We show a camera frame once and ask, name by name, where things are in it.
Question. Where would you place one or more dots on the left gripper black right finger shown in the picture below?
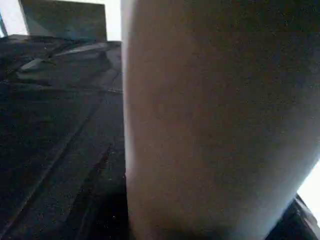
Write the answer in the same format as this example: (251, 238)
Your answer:
(295, 220)

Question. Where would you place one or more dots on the black plastic mat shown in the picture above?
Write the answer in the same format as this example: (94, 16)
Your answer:
(50, 125)

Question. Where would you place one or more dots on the teal printed plastic sheet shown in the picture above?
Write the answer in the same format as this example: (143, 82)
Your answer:
(2, 25)

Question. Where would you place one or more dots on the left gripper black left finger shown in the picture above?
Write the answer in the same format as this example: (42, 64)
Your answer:
(110, 217)

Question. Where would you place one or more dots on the white plastic table leg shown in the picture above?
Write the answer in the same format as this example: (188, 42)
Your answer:
(212, 112)

